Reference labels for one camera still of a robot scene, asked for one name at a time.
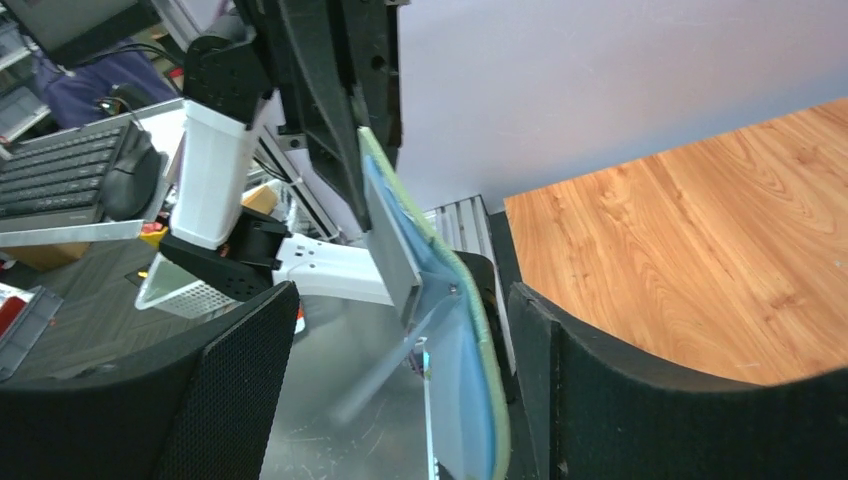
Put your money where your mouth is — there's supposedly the white perforated basket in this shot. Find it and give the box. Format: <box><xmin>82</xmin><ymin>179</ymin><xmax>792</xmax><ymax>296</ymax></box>
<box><xmin>135</xmin><ymin>253</ymin><xmax>239</xmax><ymax>320</ymax></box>

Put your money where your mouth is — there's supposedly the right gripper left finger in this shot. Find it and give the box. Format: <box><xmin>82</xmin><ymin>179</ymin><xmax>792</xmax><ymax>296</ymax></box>
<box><xmin>1</xmin><ymin>282</ymin><xmax>299</xmax><ymax>479</ymax></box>

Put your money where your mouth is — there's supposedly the black computer mouse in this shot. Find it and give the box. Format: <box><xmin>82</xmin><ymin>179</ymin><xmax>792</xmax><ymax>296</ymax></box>
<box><xmin>100</xmin><ymin>123</ymin><xmax>162</xmax><ymax>221</ymax></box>

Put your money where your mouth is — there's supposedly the green card holder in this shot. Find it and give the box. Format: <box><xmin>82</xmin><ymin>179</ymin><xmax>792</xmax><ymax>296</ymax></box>
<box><xmin>332</xmin><ymin>127</ymin><xmax>511</xmax><ymax>479</ymax></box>

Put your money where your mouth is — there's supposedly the black computer keyboard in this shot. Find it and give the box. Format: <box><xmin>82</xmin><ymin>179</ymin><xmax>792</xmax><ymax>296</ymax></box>
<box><xmin>1</xmin><ymin>125</ymin><xmax>137</xmax><ymax>219</ymax></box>

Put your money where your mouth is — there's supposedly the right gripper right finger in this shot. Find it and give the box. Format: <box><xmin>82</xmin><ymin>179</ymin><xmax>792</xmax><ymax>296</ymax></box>
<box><xmin>508</xmin><ymin>283</ymin><xmax>847</xmax><ymax>479</ymax></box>

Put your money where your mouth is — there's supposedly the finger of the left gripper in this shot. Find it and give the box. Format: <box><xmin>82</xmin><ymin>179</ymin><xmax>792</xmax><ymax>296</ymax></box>
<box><xmin>279</xmin><ymin>1</ymin><xmax>371</xmax><ymax>231</ymax></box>
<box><xmin>341</xmin><ymin>0</ymin><xmax>403</xmax><ymax>166</ymax></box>

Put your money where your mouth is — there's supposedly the aluminium frame rail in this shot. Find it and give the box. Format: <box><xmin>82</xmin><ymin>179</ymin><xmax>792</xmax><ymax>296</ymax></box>
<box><xmin>424</xmin><ymin>195</ymin><xmax>495</xmax><ymax>262</ymax></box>

